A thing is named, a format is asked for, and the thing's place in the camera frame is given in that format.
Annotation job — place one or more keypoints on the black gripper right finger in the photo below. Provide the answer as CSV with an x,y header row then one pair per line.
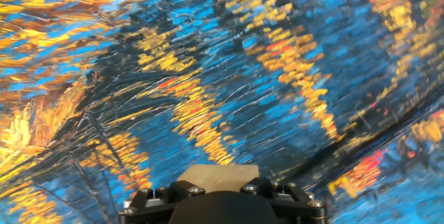
x,y
295,205

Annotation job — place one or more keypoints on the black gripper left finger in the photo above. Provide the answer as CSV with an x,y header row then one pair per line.
x,y
156,205

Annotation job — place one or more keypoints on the small plain wooden cube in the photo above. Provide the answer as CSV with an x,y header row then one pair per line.
x,y
218,177

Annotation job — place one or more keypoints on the blue yellow painting-print tablecloth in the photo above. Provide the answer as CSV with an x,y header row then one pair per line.
x,y
208,78

